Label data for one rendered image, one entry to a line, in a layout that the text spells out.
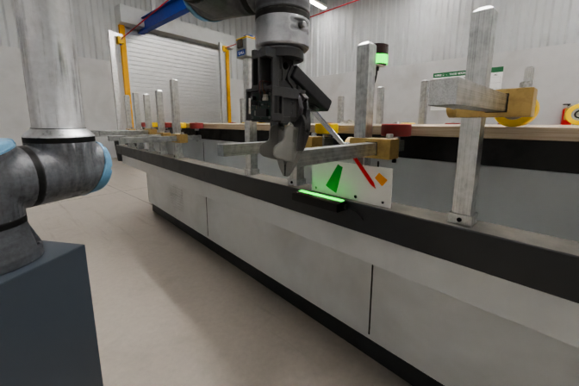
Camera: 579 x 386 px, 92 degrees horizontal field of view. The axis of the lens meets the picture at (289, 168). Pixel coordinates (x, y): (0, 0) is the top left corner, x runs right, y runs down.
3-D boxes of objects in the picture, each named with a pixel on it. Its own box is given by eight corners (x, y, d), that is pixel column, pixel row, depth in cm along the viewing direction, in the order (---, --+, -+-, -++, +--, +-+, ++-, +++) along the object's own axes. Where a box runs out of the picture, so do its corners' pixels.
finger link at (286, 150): (265, 178, 48) (266, 124, 46) (290, 175, 52) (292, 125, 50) (277, 182, 45) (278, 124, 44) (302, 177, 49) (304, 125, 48)
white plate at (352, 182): (389, 208, 68) (392, 169, 67) (310, 189, 87) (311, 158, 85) (390, 208, 69) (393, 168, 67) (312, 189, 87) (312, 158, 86)
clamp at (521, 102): (530, 116, 47) (534, 86, 46) (444, 117, 57) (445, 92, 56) (534, 117, 51) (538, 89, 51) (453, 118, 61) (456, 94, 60)
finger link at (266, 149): (255, 176, 50) (255, 124, 48) (279, 172, 54) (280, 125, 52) (265, 178, 48) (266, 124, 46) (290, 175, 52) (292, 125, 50)
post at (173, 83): (177, 162, 164) (171, 77, 156) (174, 161, 167) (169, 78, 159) (183, 161, 167) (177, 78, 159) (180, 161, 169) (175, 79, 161)
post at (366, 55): (361, 226, 76) (370, 39, 68) (350, 222, 78) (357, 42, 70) (368, 222, 78) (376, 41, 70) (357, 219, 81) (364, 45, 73)
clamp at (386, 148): (389, 160, 67) (390, 139, 66) (343, 155, 77) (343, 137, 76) (399, 158, 71) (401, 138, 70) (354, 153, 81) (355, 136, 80)
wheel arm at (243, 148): (224, 160, 68) (223, 142, 67) (217, 158, 70) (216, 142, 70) (333, 148, 98) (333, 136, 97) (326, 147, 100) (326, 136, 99)
